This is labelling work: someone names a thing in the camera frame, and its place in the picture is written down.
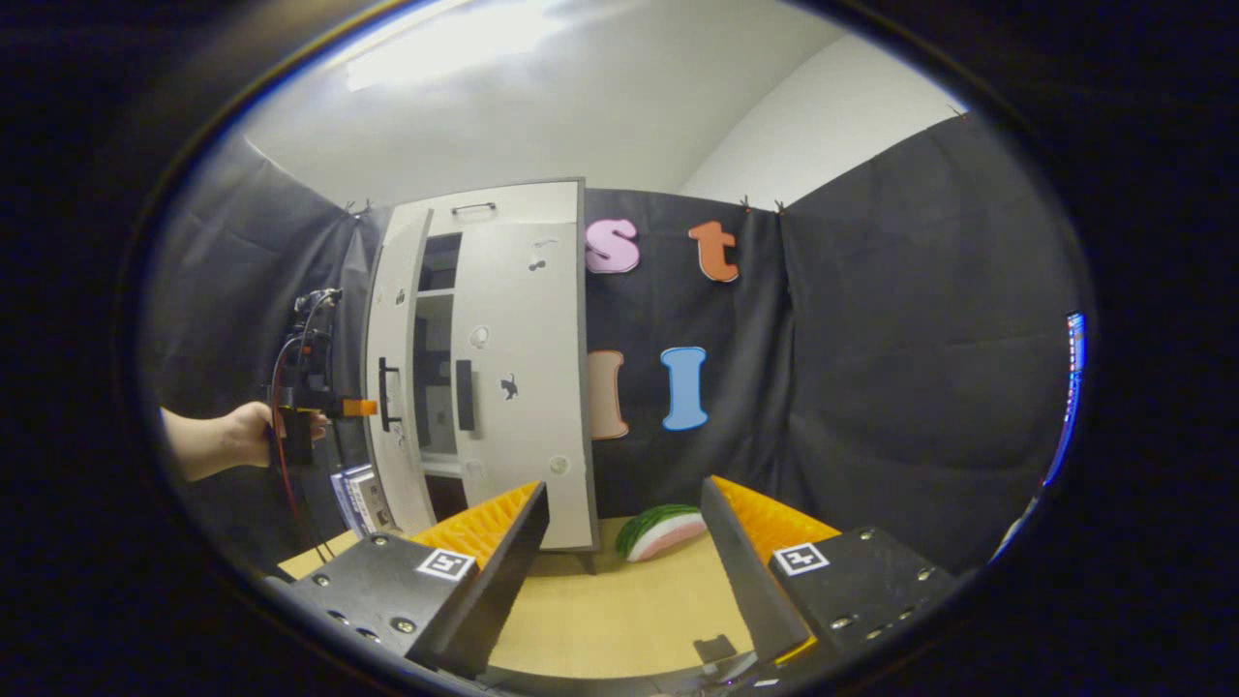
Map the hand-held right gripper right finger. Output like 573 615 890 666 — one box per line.
700 476 959 677

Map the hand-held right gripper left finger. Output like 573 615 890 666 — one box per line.
266 481 551 681

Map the white cabinet door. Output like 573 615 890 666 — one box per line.
365 207 438 536
449 179 598 553

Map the white cabinet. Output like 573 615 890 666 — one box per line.
364 178 603 575

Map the white cabinet drawer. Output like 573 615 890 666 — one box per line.
385 180 584 238

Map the blue and white box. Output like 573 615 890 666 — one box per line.
330 464 395 539

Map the watermelon slice toy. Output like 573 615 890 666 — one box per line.
616 503 709 563

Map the black backdrop cloth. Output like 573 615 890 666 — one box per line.
140 116 1090 572

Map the red cable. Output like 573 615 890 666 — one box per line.
270 332 335 564

